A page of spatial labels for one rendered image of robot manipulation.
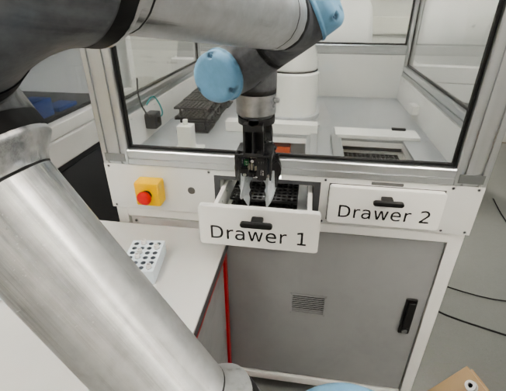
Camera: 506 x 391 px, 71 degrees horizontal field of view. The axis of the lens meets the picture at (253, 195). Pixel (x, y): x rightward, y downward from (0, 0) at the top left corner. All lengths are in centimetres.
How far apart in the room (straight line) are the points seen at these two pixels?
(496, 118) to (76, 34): 89
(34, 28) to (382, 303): 117
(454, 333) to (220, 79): 171
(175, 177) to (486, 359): 153
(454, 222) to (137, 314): 92
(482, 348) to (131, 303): 182
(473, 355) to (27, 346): 168
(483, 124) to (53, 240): 90
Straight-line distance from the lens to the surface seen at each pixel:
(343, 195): 97
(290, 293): 122
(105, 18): 24
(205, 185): 102
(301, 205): 104
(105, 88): 103
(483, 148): 101
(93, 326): 29
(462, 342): 198
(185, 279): 90
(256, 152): 68
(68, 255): 28
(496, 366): 196
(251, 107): 66
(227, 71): 52
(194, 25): 31
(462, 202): 106
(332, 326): 132
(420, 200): 101
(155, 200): 104
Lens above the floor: 136
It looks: 29 degrees down
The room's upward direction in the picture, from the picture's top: straight up
